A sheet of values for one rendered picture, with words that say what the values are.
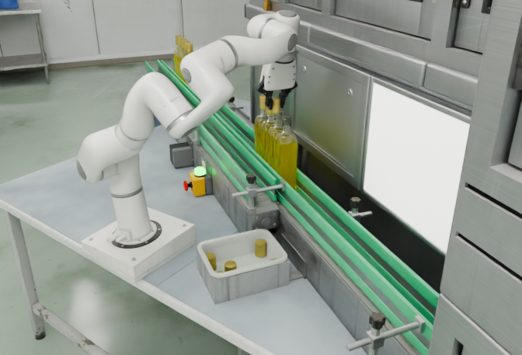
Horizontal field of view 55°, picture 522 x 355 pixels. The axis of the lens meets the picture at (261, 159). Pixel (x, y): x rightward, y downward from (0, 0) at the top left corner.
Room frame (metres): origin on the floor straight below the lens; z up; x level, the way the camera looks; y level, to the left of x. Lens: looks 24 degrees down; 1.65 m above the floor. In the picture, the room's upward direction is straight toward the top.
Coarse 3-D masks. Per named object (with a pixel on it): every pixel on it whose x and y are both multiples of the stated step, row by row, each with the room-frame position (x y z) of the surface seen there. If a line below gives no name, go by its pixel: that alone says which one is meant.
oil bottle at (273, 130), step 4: (272, 128) 1.49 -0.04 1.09; (276, 128) 1.49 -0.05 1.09; (280, 128) 1.49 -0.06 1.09; (268, 132) 1.51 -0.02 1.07; (272, 132) 1.48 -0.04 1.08; (276, 132) 1.47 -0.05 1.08; (268, 136) 1.51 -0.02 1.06; (272, 136) 1.48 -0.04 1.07; (268, 140) 1.51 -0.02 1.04; (272, 140) 1.48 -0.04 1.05; (268, 144) 1.51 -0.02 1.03; (272, 144) 1.48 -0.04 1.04; (268, 148) 1.51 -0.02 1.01; (272, 148) 1.48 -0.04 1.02; (268, 152) 1.51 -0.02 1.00; (272, 152) 1.48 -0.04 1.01; (268, 156) 1.51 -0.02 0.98; (272, 156) 1.48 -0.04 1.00; (268, 160) 1.51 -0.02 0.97; (272, 160) 1.48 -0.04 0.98; (272, 164) 1.48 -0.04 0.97
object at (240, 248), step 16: (208, 240) 1.23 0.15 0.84; (224, 240) 1.24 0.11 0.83; (240, 240) 1.25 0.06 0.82; (272, 240) 1.23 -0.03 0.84; (224, 256) 1.23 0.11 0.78; (240, 256) 1.25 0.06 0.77; (256, 256) 1.25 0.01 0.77; (272, 256) 1.22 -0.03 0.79; (224, 272) 1.08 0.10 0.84; (240, 272) 1.08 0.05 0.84
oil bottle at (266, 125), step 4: (264, 120) 1.56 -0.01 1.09; (264, 124) 1.54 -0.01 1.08; (268, 124) 1.53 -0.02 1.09; (272, 124) 1.53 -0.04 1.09; (264, 128) 1.53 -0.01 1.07; (268, 128) 1.52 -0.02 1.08; (264, 132) 1.53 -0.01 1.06; (264, 136) 1.53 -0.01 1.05; (264, 140) 1.53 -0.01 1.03; (264, 144) 1.53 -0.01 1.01; (264, 148) 1.53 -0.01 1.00; (264, 152) 1.53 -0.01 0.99; (264, 156) 1.53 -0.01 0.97
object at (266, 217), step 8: (256, 208) 1.33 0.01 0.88; (264, 208) 1.33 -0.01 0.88; (272, 208) 1.33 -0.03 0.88; (248, 216) 1.32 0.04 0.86; (256, 216) 1.31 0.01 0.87; (264, 216) 1.32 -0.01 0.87; (272, 216) 1.33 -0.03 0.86; (256, 224) 1.31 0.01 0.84; (264, 224) 1.31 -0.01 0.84; (272, 224) 1.33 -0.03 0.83
